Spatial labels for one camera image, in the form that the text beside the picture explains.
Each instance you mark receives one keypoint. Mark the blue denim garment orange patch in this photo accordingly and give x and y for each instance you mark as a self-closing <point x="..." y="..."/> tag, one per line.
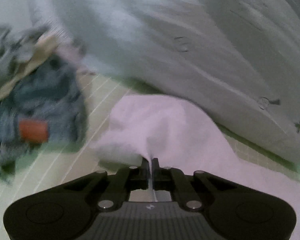
<point x="45" y="100"/>

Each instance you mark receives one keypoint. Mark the white garment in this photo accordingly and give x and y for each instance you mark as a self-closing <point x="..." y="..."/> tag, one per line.
<point x="170" y="130"/>

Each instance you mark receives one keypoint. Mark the carrot print duvet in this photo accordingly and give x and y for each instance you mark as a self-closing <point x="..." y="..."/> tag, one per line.
<point x="177" y="42"/>

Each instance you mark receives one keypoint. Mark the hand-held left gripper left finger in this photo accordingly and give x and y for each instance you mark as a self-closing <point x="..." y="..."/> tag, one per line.
<point x="145" y="172"/>

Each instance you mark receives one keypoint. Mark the grey crumpled garment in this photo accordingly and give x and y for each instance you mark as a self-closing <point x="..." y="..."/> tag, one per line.
<point x="12" y="47"/>

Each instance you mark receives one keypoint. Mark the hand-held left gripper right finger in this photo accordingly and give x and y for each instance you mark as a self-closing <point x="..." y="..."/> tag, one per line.
<point x="156" y="172"/>

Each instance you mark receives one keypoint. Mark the beige garment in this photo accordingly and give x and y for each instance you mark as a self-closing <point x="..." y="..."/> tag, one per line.
<point x="32" y="60"/>

